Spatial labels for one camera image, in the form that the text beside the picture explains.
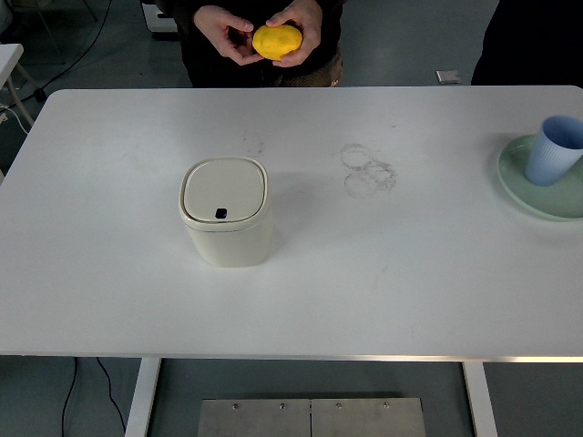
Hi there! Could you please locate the person's left hand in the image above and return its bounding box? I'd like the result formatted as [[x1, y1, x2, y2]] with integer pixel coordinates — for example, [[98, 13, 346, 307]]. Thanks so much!
[[265, 3, 323, 69]]

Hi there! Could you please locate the person's right hand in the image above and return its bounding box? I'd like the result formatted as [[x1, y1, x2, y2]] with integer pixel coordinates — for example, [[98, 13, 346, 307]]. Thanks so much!
[[192, 7, 264, 66]]

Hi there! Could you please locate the yellow round ball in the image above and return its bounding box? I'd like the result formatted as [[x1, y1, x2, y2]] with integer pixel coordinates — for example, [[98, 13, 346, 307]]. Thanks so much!
[[251, 23, 304, 62]]

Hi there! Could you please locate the cream lidded trash bin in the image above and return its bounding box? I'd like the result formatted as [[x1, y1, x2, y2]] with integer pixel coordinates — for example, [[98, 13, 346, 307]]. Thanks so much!
[[178, 156, 275, 269]]

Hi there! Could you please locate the white device with dark slot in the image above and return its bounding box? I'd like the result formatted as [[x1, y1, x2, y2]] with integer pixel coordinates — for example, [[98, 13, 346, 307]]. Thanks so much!
[[139, 0, 181, 34]]

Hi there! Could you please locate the small white side table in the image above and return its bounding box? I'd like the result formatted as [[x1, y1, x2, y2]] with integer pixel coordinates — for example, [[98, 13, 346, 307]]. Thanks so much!
[[0, 43, 36, 128]]

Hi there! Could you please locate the blue ribbed cup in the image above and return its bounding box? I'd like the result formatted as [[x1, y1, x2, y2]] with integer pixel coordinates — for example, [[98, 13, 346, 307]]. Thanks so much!
[[523, 115, 583, 188]]

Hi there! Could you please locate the pale green plate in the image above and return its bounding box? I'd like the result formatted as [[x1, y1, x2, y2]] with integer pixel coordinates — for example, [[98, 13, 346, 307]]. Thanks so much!
[[496, 134, 583, 223]]

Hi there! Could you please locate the white table leg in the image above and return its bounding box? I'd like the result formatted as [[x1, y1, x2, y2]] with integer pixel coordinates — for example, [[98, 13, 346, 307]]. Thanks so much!
[[124, 358, 163, 437], [461, 361, 498, 437]]

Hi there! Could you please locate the grey metal plate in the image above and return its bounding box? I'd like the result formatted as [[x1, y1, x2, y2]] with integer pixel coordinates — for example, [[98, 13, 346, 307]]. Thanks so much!
[[198, 398, 313, 437], [311, 397, 428, 437]]

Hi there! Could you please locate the black floor cable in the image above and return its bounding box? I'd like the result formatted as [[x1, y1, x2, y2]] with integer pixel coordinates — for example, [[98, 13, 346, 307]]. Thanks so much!
[[96, 357, 128, 433], [61, 357, 79, 437], [32, 0, 115, 100]]

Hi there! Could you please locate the white cable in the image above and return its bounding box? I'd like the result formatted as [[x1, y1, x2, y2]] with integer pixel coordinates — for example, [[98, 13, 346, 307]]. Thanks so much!
[[0, 103, 29, 134]]

